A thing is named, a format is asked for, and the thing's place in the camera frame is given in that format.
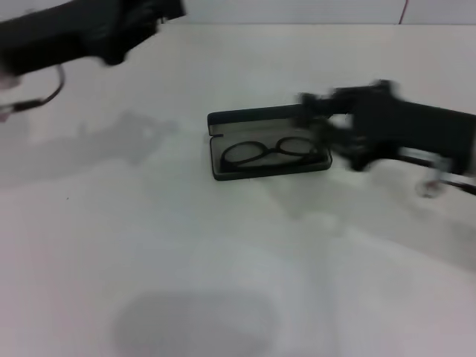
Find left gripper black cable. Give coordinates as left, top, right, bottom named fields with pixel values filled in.
left=0, top=65, right=67, bottom=122

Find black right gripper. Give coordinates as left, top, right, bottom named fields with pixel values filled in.
left=297, top=79, right=476, bottom=176

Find black glasses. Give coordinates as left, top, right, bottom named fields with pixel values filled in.
left=219, top=136, right=321, bottom=173

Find black glasses case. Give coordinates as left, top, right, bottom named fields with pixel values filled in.
left=206, top=103, right=334, bottom=182

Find right gripper grey cable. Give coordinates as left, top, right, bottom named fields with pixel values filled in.
left=401, top=148, right=476, bottom=199

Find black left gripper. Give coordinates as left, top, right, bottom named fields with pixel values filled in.
left=0, top=0, right=187, bottom=75

